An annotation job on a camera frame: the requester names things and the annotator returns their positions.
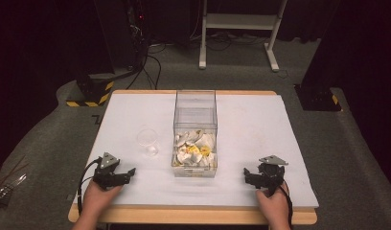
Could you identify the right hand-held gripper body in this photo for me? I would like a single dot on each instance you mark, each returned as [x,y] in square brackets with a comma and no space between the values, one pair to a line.
[271,174]

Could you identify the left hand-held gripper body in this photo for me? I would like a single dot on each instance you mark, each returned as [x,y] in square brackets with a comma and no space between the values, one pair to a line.
[106,174]

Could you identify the person's left hand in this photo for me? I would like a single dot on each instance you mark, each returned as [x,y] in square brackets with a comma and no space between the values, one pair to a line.
[97,198]

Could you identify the person's right hand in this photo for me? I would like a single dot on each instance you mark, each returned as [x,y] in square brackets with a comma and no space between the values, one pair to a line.
[273,204]

